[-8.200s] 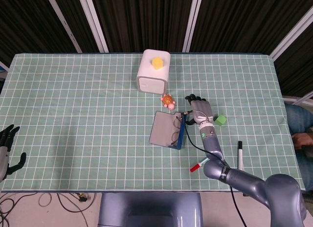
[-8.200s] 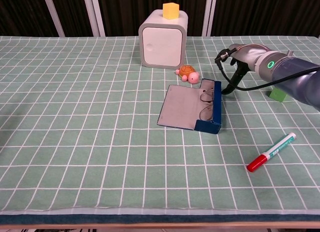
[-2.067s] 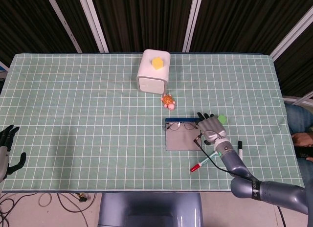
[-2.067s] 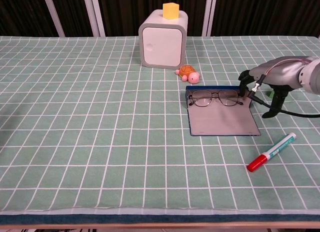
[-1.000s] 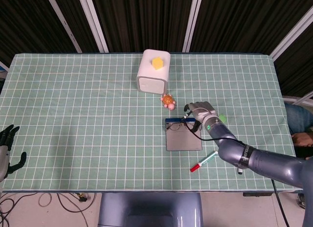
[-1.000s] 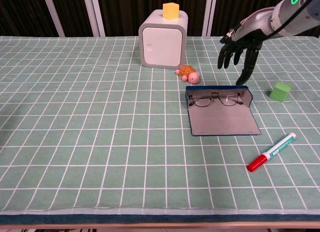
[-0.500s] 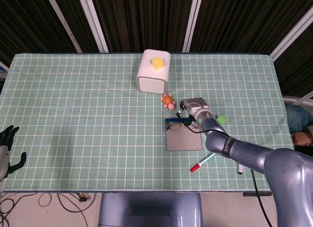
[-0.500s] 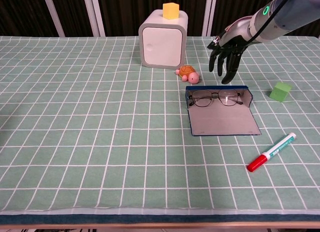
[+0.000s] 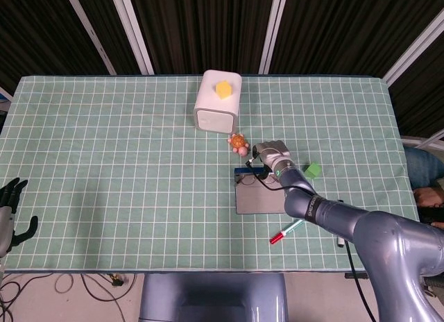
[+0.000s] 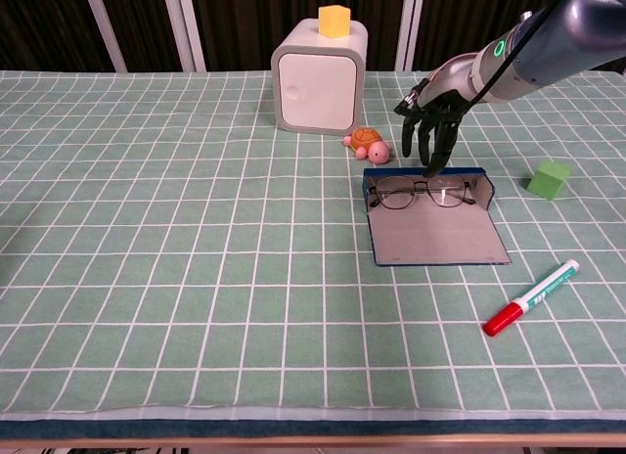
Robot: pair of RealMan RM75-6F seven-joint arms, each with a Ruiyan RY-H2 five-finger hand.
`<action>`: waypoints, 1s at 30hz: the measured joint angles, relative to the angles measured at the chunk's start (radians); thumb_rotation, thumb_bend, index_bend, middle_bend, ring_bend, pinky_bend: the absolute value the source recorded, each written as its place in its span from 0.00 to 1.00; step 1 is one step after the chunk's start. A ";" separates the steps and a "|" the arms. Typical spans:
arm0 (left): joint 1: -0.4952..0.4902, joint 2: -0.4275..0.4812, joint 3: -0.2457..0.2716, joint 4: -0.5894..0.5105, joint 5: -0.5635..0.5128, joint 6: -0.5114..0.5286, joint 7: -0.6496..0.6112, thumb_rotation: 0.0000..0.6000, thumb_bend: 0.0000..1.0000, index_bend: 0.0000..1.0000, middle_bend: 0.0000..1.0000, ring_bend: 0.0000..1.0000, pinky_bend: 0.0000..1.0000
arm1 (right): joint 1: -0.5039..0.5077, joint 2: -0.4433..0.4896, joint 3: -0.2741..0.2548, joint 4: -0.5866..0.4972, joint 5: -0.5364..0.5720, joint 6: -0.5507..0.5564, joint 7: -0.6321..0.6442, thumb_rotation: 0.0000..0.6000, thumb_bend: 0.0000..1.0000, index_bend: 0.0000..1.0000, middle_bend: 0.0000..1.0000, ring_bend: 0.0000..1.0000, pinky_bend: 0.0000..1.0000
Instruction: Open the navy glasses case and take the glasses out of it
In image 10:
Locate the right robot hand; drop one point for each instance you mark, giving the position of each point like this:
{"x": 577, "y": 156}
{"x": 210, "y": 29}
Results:
{"x": 445, "y": 87}

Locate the black rimmed eyeglasses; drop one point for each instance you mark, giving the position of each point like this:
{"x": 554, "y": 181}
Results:
{"x": 421, "y": 187}

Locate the blue glasses case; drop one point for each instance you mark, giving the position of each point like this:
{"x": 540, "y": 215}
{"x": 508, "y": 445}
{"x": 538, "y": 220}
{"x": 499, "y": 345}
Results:
{"x": 430, "y": 239}

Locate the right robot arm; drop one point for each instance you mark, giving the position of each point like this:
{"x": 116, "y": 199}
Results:
{"x": 562, "y": 43}

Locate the orange pink turtle toy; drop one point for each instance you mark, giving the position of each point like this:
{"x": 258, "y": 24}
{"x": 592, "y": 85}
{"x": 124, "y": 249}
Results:
{"x": 366, "y": 138}

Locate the yellow hexagonal block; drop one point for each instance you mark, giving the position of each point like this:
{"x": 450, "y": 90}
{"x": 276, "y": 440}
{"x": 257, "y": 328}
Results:
{"x": 334, "y": 22}

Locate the white cube cabinet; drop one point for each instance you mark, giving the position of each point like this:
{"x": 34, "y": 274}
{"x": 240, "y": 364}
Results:
{"x": 315, "y": 92}

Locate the green foam cube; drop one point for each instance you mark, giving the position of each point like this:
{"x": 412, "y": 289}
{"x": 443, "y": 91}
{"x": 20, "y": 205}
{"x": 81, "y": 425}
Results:
{"x": 548, "y": 181}

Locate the red capped green marker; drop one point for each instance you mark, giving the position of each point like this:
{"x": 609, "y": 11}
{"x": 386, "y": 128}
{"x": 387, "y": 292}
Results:
{"x": 530, "y": 300}

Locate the green checked tablecloth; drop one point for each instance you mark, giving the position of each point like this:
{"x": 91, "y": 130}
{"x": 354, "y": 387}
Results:
{"x": 147, "y": 229}

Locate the blue felt underlay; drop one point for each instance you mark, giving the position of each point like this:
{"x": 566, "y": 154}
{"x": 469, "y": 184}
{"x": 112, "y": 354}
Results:
{"x": 293, "y": 428}

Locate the black pleated curtain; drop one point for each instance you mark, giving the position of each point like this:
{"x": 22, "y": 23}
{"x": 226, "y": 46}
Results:
{"x": 49, "y": 23}

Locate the silver slotted metal rail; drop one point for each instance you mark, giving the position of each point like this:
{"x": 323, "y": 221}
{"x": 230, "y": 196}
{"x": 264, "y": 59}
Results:
{"x": 105, "y": 31}

